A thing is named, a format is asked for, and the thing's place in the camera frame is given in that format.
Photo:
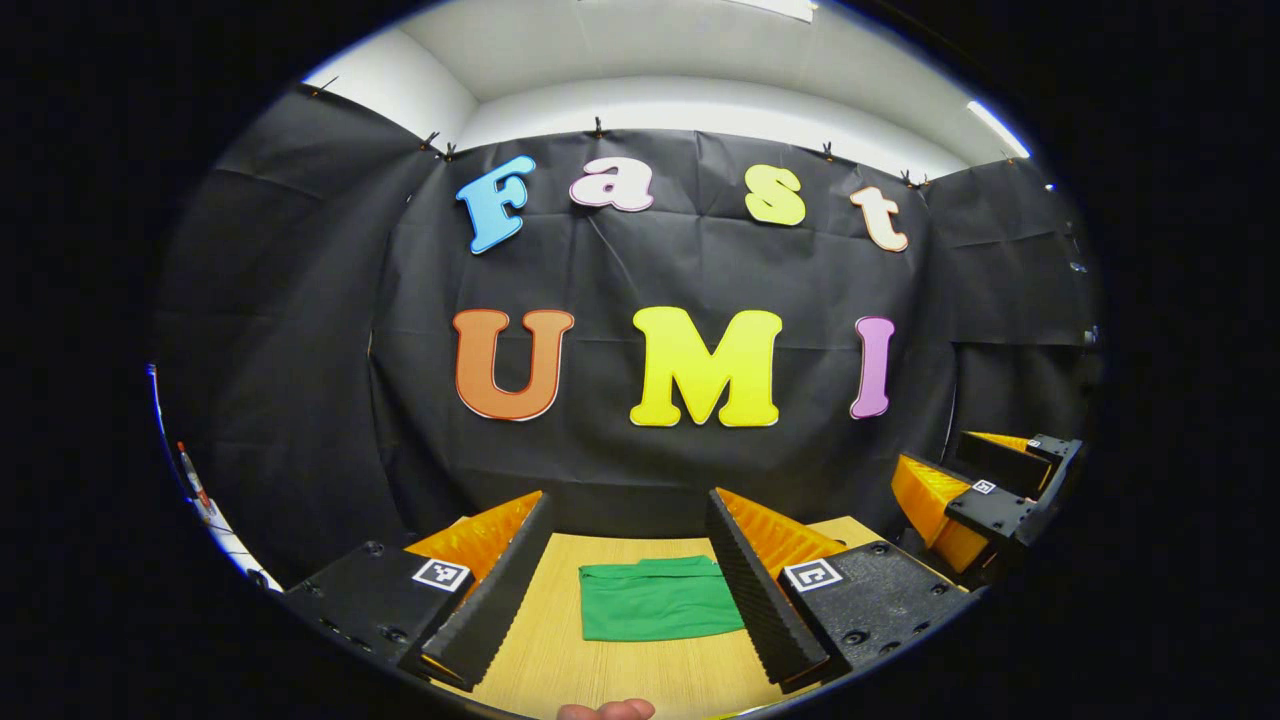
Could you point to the green T-shirt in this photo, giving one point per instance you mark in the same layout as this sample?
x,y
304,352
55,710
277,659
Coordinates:
x,y
650,600

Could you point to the red and white bottle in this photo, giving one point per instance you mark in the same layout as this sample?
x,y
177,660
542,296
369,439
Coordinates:
x,y
193,475

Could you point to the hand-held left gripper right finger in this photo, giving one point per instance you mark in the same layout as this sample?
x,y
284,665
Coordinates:
x,y
765,610

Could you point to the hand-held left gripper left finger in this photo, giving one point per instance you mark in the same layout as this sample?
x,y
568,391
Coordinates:
x,y
490,600

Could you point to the row of black cloth clips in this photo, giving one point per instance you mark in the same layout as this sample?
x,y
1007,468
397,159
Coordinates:
x,y
598,128

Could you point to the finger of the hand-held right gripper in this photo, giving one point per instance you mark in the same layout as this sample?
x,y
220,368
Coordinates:
x,y
1005,462
925,495

